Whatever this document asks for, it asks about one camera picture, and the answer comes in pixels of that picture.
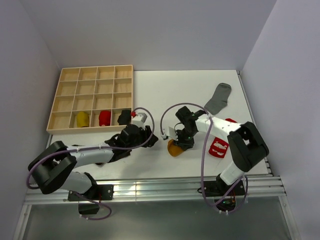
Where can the black box under rail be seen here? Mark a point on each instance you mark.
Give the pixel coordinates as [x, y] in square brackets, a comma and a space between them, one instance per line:
[86, 209]

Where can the rolled mustard sock in tray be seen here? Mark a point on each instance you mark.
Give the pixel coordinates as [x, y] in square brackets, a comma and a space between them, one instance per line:
[82, 119]

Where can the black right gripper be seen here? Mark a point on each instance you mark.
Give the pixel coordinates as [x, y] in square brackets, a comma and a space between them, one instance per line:
[184, 145]

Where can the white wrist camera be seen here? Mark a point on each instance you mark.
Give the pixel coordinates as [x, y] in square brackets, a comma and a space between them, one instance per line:
[169, 133]
[139, 119]

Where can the red white fluffy sock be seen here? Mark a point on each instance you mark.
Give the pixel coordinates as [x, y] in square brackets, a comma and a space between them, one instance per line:
[219, 146]

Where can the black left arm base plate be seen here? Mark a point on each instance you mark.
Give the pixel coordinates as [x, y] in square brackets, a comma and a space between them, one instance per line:
[101, 192]

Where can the brown argyle sock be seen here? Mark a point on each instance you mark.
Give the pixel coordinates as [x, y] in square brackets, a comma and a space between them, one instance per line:
[117, 155]

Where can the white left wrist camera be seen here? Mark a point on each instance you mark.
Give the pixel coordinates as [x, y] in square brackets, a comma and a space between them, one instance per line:
[139, 119]

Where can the grey sock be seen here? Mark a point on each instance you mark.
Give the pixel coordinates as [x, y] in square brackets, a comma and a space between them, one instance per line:
[219, 99]

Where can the aluminium rail frame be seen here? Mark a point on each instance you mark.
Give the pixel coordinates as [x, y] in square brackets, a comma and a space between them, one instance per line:
[171, 185]

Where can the rolled black sock in tray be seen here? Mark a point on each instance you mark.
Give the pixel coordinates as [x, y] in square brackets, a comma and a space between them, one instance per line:
[125, 117]

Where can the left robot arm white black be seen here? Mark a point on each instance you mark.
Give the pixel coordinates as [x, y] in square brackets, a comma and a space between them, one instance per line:
[54, 168]

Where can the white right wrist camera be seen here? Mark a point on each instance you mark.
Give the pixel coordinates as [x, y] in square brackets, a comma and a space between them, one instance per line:
[169, 133]

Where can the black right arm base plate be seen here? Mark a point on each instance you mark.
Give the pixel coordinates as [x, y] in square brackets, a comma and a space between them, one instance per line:
[214, 188]

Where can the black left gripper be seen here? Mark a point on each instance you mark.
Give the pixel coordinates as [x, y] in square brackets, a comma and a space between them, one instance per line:
[146, 132]

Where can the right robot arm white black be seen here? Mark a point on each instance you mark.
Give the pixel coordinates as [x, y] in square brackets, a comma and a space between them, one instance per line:
[244, 141]

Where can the mustard yellow striped sock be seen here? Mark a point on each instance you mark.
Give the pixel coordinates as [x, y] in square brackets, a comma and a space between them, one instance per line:
[173, 149]

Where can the wooden compartment tray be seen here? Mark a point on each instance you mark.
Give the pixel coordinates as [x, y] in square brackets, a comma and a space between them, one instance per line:
[91, 89]

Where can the rolled red sock in tray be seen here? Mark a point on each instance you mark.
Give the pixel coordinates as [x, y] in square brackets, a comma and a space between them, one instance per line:
[104, 118]

